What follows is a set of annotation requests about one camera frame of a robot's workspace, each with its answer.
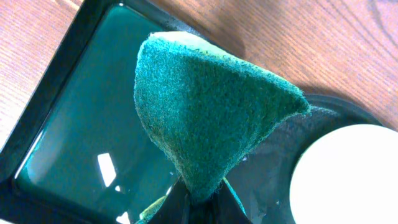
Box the black rectangular tray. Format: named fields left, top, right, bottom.
left=1, top=1, right=193, bottom=223

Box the white plate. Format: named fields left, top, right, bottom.
left=289, top=124, right=397, bottom=224

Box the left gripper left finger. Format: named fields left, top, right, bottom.
left=137, top=179, right=191, bottom=224

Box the green scrub sponge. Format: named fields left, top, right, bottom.
left=134, top=31, right=310, bottom=203

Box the black round tray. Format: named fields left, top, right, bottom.
left=226, top=95, right=380, bottom=224

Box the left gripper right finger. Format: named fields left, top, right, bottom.
left=211, top=178, right=251, bottom=224

